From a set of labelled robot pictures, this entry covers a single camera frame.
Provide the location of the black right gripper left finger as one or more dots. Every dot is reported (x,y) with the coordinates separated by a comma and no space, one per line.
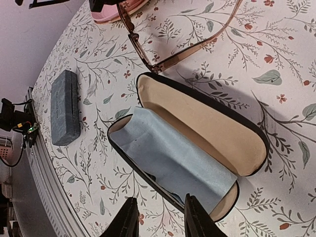
(126,221)

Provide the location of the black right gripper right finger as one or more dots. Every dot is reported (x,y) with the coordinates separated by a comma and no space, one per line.
(197,222)

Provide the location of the light blue cloth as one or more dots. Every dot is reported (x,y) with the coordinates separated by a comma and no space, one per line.
(172,164)

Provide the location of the black glasses case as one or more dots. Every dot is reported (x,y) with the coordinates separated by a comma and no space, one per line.
(230,138)

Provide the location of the grey case green lining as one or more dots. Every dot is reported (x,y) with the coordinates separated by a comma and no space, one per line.
(64,109)

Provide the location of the pink plate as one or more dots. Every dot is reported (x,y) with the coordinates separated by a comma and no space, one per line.
(110,14)

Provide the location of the pink perforated basket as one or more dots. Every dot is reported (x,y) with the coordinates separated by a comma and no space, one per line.
(6,152)

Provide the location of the front aluminium rail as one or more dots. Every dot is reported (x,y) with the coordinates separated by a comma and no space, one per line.
(62,216)

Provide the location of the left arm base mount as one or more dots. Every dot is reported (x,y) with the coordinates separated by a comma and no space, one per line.
(20,118)

